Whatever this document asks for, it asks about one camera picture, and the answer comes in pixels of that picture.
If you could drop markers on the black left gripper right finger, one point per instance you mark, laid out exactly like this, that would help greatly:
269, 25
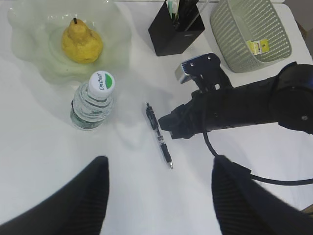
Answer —
243, 207

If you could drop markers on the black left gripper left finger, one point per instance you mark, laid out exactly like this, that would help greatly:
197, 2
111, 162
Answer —
78, 208

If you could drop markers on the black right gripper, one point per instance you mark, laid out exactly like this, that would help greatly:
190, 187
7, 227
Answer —
250, 104

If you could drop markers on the clear plastic water bottle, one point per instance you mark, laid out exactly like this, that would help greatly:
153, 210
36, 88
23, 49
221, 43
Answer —
93, 101

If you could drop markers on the yellow waste paper package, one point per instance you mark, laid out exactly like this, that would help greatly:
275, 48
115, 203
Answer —
258, 47

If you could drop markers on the yellow pear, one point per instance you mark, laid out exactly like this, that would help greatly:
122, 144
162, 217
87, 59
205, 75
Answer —
80, 43

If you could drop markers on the clear plastic ruler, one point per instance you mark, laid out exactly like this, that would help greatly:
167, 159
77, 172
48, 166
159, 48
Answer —
197, 15

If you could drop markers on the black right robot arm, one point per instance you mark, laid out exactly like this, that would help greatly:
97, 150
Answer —
286, 99

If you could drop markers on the black pen left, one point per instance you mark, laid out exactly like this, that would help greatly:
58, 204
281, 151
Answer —
155, 126

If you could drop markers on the black square pen holder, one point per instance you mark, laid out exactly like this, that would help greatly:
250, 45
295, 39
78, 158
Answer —
166, 39

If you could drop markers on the green plastic woven basket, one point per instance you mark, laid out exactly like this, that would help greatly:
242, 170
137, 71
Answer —
234, 22

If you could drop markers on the green wavy glass plate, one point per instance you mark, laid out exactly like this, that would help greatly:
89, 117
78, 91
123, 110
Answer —
38, 25

